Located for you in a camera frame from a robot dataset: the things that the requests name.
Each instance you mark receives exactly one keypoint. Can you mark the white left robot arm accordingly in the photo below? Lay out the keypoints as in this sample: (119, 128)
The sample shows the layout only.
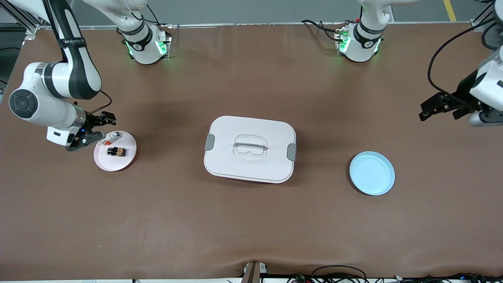
(361, 43)

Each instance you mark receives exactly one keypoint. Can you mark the red white silver switch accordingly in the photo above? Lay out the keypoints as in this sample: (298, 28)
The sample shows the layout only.
(114, 136)

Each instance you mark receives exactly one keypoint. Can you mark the pink round plate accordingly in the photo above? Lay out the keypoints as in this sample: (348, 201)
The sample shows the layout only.
(116, 163)

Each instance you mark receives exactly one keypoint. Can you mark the white lidded box grey clips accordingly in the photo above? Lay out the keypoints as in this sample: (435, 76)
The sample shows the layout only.
(251, 169)

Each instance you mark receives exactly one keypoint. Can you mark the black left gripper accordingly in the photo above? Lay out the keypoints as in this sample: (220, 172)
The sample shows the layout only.
(463, 94)

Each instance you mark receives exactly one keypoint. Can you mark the brown and grey bracket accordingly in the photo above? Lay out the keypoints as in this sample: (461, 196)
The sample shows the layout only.
(253, 273)

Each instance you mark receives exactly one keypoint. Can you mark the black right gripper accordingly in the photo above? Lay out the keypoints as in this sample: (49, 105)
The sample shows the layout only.
(90, 121)

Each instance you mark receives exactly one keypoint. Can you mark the orange and black switch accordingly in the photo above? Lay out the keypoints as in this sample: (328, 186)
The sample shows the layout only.
(116, 151)

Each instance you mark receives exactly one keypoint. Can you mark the brown table mat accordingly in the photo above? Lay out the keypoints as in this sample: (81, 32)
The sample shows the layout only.
(235, 220)

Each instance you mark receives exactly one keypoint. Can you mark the silver table edge rail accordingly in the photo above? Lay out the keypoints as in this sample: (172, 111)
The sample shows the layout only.
(235, 24)

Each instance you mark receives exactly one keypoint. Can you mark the light blue round plate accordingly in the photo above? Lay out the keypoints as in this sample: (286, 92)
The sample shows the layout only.
(371, 173)

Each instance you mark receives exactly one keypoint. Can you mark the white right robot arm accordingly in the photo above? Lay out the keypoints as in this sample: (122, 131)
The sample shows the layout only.
(43, 102)

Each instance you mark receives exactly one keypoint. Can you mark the aluminium frame post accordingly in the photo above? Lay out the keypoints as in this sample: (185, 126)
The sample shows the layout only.
(29, 28)
(478, 25)

